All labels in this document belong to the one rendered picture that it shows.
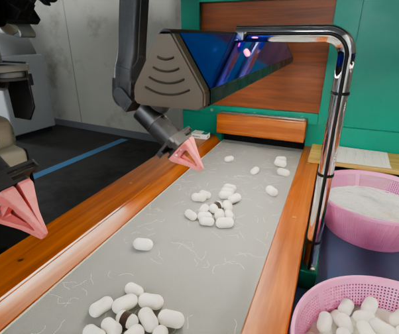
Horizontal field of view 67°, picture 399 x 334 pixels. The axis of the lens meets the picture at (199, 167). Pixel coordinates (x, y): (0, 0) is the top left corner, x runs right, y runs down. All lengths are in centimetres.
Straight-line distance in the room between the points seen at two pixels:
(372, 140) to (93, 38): 329
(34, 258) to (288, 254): 43
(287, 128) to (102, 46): 301
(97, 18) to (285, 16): 294
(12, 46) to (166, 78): 387
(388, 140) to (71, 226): 92
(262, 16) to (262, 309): 87
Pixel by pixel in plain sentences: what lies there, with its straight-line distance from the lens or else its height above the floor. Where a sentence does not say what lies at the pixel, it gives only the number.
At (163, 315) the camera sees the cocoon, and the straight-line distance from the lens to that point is 46.
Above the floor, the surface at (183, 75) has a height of 107.
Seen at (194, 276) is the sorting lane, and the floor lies 74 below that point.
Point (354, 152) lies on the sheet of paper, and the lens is 105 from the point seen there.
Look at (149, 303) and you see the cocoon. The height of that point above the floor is 76.
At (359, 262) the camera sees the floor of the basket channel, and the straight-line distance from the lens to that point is 74.
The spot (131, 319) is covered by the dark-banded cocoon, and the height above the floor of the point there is 76.
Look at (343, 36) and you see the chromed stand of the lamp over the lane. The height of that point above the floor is 111.
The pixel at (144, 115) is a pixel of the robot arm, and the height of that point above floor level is 94.
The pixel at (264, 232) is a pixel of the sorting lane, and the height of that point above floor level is 74.
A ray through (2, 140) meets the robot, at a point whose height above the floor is 83.
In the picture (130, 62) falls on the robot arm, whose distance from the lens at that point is 74.
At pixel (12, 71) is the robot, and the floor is 103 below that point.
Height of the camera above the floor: 111
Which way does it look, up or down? 23 degrees down
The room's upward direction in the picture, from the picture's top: straight up
